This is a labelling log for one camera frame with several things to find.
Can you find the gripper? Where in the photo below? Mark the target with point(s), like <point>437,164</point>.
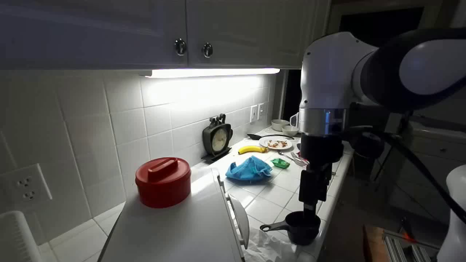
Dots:
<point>322,149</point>

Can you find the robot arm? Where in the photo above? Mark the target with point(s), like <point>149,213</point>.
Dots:
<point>327,72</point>

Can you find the white countertop appliance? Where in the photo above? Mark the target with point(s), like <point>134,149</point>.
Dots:
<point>174,233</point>

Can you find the silver fork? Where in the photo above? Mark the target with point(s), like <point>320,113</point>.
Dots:
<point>291,157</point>

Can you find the white bowl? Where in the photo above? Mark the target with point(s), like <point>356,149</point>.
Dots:
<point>279,124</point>
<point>290,130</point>

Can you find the white mug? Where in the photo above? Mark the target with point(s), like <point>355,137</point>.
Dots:
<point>295,120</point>

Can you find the white plate with food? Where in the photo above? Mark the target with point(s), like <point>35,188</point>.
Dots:
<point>275,143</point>

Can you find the black spatula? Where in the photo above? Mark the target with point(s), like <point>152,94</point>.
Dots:
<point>255,137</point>

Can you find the yellow banana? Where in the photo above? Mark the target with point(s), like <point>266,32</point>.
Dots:
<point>251,149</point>

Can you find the blue cloth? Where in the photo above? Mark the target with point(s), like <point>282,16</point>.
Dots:
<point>249,170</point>

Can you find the black table clock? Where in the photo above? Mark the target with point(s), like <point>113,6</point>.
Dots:
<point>218,140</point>

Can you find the white cabinet with drawers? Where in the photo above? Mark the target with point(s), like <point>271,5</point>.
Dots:
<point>433,171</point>

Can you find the crumpled clear plastic bag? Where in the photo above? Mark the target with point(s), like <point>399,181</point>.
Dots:
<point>269,249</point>

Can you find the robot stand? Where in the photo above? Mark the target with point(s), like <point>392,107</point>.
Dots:
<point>400,247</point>

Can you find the under-cabinet light strip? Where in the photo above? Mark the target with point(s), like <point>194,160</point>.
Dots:
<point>214,72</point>

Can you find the white cabinet door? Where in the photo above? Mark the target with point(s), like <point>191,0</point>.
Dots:
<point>91,32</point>
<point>255,32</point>

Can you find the round metal cabinet knob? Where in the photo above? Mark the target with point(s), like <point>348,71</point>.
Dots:
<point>180,47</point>
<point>207,50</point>

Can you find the red round lidded container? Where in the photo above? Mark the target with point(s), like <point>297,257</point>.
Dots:
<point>164,185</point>

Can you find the white ribbed object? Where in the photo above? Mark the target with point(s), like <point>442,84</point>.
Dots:
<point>14,240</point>

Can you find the white switch plate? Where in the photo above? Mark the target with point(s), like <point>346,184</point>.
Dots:
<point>261,111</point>

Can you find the white wall socket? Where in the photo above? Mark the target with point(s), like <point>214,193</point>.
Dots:
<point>253,114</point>
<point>23,187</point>

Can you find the white wall cabinet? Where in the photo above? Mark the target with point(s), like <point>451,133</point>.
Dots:
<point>109,32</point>

